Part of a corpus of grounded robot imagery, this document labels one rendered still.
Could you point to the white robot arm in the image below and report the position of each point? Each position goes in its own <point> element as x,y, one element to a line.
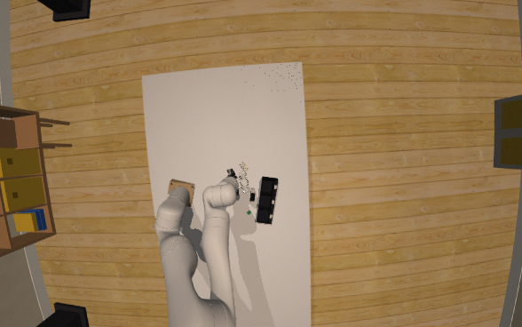
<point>179,258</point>

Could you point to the black rack of three bins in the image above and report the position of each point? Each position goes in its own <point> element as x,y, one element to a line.
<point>267,200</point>

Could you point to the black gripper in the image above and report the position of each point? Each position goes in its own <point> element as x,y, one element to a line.
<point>231,173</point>

